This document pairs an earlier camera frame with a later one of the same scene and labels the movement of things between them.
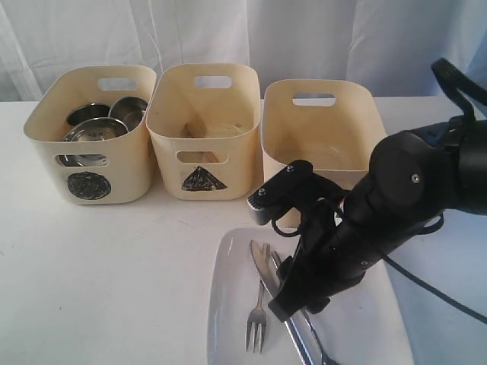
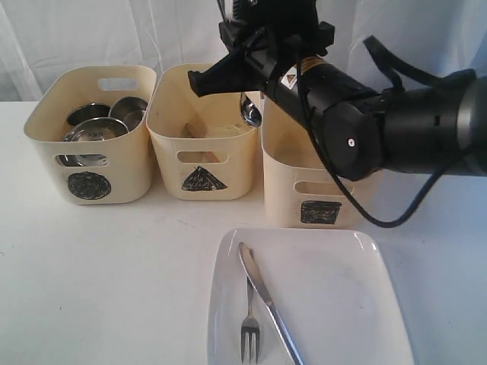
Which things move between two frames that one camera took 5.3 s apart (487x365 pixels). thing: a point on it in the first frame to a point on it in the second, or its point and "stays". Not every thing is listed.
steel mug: (128, 110) stays
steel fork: (257, 320) to (250, 328)
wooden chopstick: (194, 128) stays
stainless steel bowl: (98, 128) stays
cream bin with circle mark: (95, 127) stays
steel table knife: (267, 284) to (256, 277)
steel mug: (87, 112) stays
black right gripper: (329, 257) to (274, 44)
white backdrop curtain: (391, 44) stays
